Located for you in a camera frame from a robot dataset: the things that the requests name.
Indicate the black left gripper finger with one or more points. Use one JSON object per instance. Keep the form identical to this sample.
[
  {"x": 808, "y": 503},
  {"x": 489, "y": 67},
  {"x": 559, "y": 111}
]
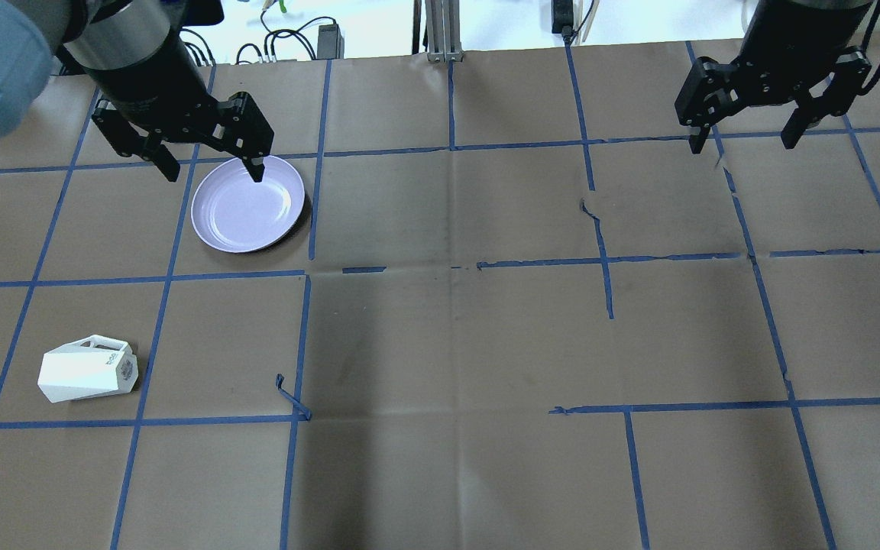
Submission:
[
  {"x": 127, "y": 141},
  {"x": 246, "y": 133}
]

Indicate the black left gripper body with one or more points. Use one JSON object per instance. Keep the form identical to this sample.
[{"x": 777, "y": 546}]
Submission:
[{"x": 151, "y": 82}]

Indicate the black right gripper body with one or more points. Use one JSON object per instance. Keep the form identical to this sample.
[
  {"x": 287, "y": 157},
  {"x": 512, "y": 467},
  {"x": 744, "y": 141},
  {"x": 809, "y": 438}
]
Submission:
[{"x": 785, "y": 47}]

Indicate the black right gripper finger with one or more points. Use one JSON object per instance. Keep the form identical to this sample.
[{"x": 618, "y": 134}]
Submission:
[
  {"x": 707, "y": 96},
  {"x": 849, "y": 73}
]

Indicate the white faceted mug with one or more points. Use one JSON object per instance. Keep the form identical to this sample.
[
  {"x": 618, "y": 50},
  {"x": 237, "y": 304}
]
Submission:
[{"x": 92, "y": 367}]

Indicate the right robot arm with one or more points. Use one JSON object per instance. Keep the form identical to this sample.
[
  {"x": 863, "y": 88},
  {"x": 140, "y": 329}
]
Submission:
[{"x": 792, "y": 52}]

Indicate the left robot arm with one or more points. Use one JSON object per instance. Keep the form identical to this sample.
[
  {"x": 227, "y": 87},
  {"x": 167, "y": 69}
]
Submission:
[{"x": 100, "y": 34}]

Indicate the lavender plate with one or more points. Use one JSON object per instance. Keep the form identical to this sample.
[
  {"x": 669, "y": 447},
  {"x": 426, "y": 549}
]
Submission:
[{"x": 233, "y": 213}]

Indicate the black power adapter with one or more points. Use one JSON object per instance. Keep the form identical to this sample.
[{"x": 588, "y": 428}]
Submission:
[{"x": 331, "y": 43}]

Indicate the aluminium frame post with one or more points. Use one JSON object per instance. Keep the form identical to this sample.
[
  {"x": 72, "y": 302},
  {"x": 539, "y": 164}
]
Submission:
[{"x": 443, "y": 31}]

